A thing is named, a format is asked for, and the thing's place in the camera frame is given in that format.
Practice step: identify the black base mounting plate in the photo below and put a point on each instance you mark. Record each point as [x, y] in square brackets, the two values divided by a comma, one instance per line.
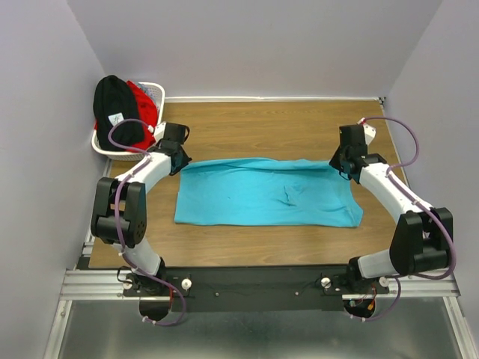
[187, 290]

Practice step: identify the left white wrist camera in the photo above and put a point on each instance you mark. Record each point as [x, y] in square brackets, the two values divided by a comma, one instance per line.
[157, 131]

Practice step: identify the white plastic laundry basket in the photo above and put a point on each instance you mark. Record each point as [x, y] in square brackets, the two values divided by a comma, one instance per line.
[157, 94]

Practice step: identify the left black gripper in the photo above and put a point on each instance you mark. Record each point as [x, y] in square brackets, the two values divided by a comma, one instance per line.
[179, 161]

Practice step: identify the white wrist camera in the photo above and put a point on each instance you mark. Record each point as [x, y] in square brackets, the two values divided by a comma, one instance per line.
[157, 131]
[369, 133]

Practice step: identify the cyan t shirt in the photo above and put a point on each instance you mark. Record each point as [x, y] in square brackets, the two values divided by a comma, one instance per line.
[265, 192]

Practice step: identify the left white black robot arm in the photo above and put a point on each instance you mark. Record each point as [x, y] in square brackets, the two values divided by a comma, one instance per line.
[119, 216]

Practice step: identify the grey patterned garment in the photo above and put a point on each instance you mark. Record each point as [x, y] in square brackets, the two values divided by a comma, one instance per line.
[144, 88]

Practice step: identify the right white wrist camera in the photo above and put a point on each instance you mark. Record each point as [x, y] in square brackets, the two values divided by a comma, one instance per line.
[369, 133]

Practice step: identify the black t shirt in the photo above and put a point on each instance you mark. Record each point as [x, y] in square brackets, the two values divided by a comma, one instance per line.
[114, 102]

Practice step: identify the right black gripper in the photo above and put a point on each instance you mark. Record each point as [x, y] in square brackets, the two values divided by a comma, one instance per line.
[341, 164]

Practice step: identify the red t shirt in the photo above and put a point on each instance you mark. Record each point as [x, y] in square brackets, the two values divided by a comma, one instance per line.
[148, 115]

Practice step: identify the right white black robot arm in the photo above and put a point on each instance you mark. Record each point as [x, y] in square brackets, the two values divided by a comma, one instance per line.
[423, 236]

